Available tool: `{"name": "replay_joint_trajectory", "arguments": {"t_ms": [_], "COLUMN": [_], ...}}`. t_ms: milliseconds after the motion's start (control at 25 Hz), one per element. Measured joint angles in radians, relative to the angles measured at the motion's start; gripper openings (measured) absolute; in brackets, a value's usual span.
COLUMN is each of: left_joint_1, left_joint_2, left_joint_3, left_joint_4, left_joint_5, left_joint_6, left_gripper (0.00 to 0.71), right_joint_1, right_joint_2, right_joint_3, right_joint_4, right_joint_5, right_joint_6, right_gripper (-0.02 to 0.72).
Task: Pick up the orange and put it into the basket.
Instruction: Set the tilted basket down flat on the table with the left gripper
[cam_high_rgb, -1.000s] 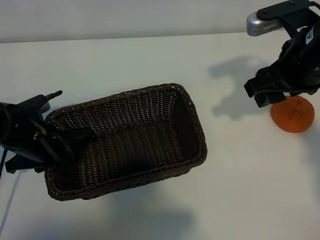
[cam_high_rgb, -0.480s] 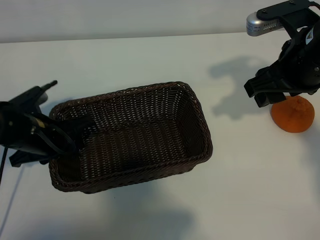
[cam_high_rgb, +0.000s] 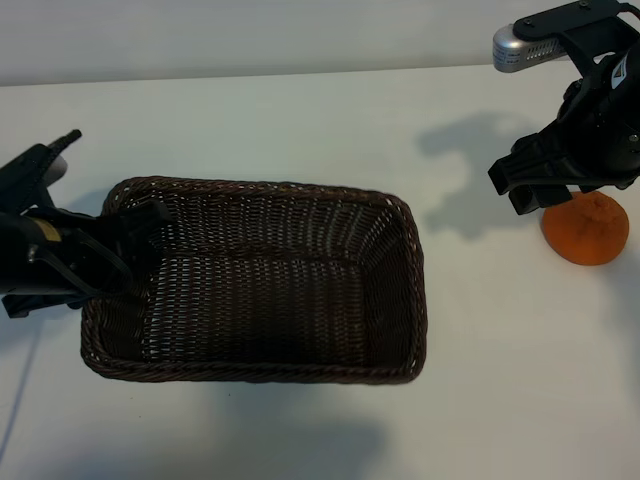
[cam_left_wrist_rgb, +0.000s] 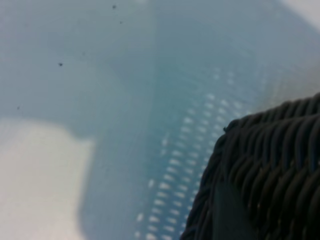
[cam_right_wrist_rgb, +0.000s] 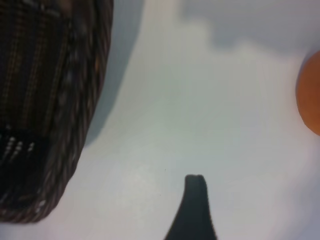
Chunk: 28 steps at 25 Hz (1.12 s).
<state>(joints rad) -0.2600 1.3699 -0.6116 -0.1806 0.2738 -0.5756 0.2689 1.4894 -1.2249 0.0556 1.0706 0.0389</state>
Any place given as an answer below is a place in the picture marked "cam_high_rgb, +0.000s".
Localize orange fruit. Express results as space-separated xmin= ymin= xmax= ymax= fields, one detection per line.
xmin=542 ymin=191 xmax=630 ymax=266

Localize dark brown wicker basket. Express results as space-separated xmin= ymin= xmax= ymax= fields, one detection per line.
xmin=79 ymin=174 xmax=430 ymax=386

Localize black left camera bracket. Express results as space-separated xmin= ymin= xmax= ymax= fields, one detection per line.
xmin=0 ymin=142 xmax=66 ymax=216

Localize black camera bracket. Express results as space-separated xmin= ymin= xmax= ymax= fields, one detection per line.
xmin=514 ymin=0 xmax=640 ymax=76
xmin=0 ymin=142 xmax=66 ymax=216

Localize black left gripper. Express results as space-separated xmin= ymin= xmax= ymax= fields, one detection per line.
xmin=0 ymin=199 xmax=175 ymax=320

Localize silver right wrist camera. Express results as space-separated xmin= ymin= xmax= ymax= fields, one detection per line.
xmin=492 ymin=22 xmax=571 ymax=74

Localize black right camera bracket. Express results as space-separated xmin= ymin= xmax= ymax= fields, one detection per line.
xmin=514 ymin=0 xmax=640 ymax=76

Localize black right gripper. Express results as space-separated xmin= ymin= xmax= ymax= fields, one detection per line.
xmin=488 ymin=49 xmax=640 ymax=217

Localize thin black gripper cables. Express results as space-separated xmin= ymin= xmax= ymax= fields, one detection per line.
xmin=29 ymin=232 xmax=134 ymax=302

